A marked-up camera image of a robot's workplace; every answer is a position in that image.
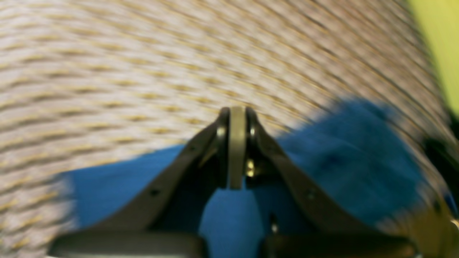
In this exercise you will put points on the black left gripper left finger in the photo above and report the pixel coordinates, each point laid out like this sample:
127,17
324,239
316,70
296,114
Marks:
162,220

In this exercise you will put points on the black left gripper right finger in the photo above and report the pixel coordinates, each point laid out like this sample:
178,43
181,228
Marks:
256,158

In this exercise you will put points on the blue long-sleeve T-shirt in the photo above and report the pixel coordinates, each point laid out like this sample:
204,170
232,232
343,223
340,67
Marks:
352,154

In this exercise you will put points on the fan-patterned tablecloth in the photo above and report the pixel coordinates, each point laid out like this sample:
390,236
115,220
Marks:
95,82

